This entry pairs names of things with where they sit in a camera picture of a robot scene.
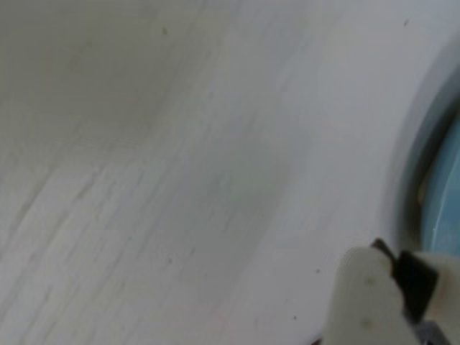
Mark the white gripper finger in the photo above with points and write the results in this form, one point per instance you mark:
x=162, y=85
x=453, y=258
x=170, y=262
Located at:
x=363, y=305
x=445, y=287

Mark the blue round dish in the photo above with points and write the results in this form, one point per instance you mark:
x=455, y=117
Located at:
x=449, y=197

